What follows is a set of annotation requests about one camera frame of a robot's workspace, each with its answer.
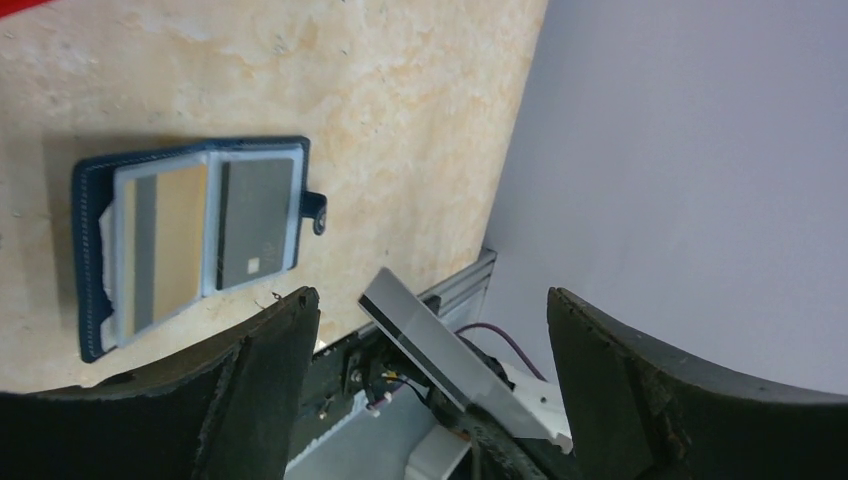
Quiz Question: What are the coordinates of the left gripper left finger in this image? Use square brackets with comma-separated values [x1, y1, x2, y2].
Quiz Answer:
[1, 287, 320, 479]

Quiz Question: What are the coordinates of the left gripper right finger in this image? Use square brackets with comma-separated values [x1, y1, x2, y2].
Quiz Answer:
[547, 288, 847, 479]

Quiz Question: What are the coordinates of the navy leather card holder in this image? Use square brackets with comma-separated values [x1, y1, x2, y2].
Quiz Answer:
[71, 136, 327, 363]

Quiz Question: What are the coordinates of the red plastic bin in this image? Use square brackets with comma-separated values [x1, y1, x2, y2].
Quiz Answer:
[0, 0, 50, 18]

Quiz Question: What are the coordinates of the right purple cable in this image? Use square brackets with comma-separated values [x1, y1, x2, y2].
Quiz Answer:
[453, 322, 548, 384]

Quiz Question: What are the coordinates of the gold credit card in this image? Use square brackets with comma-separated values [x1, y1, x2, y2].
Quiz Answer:
[116, 164, 208, 339]

